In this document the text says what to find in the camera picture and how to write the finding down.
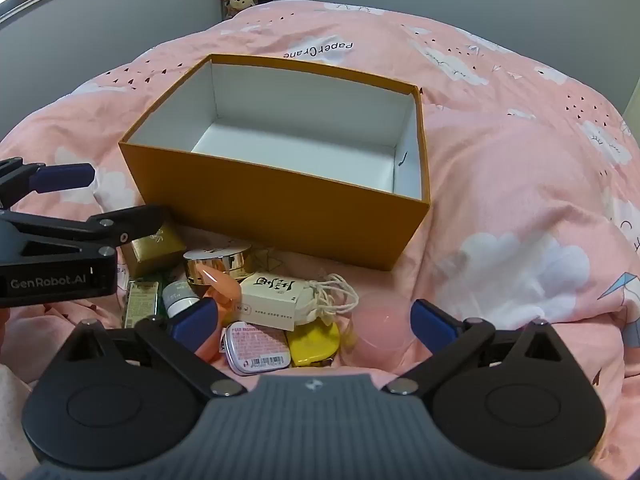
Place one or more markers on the orange pump bottle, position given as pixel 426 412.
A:
pixel 222 287

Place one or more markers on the round gold compact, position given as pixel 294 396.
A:
pixel 220 260

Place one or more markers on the pink printed blanket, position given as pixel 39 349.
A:
pixel 500 185

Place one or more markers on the orange cardboard box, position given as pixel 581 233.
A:
pixel 275 210

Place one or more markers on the green spray bottle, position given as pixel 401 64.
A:
pixel 140 302

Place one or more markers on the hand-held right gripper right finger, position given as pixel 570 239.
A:
pixel 430 322

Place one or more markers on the pink translucent cup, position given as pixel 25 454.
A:
pixel 382 325

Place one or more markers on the yellow case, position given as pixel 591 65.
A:
pixel 312 345

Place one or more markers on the pink tin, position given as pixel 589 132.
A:
pixel 255 347

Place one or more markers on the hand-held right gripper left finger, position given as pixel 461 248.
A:
pixel 197 317

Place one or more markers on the small gold box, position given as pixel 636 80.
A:
pixel 150 255

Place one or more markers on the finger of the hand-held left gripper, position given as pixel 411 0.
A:
pixel 65 177
pixel 130 222

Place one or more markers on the small white cap bottle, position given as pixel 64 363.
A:
pixel 177 295

